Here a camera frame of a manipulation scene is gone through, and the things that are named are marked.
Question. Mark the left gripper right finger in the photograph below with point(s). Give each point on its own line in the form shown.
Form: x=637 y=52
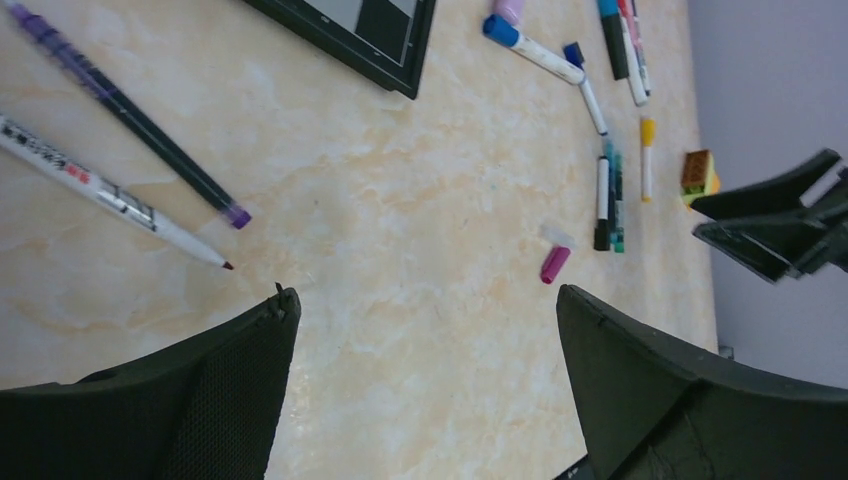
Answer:
x=653 y=406

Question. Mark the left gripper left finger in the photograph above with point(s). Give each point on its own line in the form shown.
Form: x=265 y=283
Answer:
x=206 y=407

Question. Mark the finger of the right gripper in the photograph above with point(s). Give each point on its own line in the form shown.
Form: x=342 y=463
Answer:
x=777 y=195
x=775 y=250

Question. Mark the green gel pen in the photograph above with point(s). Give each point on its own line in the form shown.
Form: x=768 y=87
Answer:
x=619 y=246

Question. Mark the clear pen cap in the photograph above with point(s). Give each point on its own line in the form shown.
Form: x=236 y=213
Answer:
x=557 y=236

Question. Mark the white marker magenta cap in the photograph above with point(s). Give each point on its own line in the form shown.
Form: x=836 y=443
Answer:
x=57 y=166

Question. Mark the purple gel pen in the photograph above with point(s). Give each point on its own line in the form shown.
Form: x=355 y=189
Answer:
x=55 y=45

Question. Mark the blue gel pen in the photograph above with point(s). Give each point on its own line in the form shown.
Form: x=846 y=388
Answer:
x=609 y=151

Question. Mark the yellow orange block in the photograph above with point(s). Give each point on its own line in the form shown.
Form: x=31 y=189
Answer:
x=699 y=177

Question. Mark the thin marker yellow cap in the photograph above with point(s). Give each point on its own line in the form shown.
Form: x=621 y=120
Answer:
x=648 y=134

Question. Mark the thin marker black cap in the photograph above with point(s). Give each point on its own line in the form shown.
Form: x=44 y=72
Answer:
x=601 y=230

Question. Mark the thin marker navy cap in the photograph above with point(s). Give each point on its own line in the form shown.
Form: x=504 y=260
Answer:
x=640 y=49

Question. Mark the black highlighter blue cap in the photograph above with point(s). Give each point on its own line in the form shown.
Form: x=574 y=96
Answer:
x=611 y=23

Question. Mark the thin marker dark blue cap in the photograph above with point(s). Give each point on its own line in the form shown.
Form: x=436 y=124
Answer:
x=573 y=54

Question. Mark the lilac highlighter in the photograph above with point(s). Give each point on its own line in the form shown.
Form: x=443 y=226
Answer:
x=510 y=10

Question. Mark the white marker blue cap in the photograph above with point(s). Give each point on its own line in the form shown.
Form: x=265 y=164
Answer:
x=497 y=28

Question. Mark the black grey chessboard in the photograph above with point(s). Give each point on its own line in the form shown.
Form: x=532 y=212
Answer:
x=383 y=40

